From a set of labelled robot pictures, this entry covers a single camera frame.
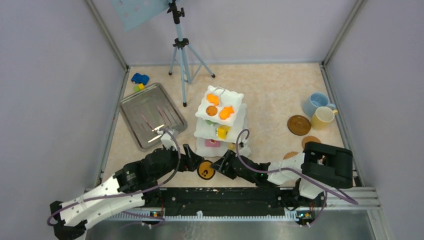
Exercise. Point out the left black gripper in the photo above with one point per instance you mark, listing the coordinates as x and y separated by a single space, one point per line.
191 161

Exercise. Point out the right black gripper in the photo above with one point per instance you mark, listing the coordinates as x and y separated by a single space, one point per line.
221 165

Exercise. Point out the black orange round coaster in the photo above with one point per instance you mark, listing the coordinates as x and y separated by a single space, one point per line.
205 171

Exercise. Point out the yellow white cake toy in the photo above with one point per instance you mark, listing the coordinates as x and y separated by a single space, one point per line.
232 146

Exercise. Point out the pink cake toy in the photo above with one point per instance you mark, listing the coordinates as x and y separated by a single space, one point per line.
210 143

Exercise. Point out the yellow cake slice toy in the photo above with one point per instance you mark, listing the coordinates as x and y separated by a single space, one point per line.
222 131

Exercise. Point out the orange round pastry toy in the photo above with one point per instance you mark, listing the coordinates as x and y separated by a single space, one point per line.
211 110

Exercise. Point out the yellow ceramic cup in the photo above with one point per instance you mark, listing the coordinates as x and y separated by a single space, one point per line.
322 117

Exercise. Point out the green swirl roll cake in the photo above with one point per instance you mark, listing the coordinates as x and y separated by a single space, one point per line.
211 123

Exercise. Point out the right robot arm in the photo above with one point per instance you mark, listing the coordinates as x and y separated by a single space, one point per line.
317 169

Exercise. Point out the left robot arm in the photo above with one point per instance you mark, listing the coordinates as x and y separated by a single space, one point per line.
135 185

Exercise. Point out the white three-tier serving stand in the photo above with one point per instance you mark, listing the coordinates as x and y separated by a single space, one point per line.
237 121

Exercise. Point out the metal baking tray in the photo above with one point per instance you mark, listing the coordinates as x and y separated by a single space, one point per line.
149 110

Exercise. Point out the dark wooden round saucer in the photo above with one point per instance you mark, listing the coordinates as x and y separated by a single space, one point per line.
299 125

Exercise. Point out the plain brown round coaster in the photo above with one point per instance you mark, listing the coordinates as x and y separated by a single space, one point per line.
308 139

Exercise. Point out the green yellow block toy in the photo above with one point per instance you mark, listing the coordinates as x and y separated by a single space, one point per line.
139 87

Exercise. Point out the light blue tripod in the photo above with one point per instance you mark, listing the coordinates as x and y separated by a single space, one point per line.
179 52

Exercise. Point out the light blue ceramic cup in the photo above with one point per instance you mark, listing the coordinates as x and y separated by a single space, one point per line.
314 101

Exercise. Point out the light blue perforated board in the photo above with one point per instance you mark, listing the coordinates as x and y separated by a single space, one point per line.
133 13

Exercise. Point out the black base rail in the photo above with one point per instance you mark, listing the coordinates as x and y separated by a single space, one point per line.
230 202

